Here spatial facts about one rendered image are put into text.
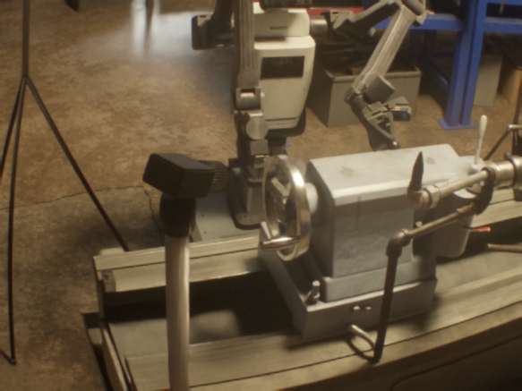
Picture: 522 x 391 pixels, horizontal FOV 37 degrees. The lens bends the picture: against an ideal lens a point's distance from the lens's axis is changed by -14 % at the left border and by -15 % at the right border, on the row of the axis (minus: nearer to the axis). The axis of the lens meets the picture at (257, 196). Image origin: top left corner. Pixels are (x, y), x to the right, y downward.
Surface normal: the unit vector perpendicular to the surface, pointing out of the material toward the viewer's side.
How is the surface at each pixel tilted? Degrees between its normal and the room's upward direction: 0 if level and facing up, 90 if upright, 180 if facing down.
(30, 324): 0
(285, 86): 90
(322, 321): 90
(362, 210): 82
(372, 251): 70
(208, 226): 0
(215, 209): 0
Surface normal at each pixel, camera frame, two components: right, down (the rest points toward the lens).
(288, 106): 0.25, 0.60
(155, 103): 0.07, -0.80
